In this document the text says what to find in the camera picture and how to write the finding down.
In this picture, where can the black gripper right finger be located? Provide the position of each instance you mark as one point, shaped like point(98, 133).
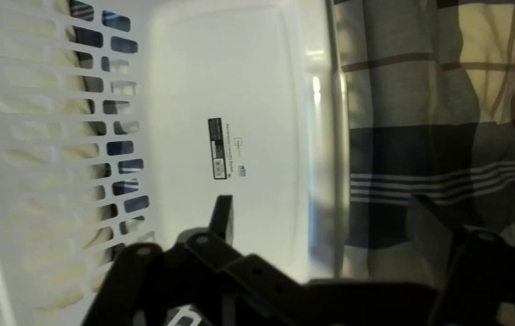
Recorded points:
point(486, 278)

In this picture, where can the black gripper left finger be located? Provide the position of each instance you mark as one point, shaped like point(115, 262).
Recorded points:
point(167, 284)

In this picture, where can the white plastic laundry basket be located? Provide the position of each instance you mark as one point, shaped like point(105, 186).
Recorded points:
point(227, 79)

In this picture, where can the plaid bed blanket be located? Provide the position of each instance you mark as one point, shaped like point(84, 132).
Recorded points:
point(426, 121)

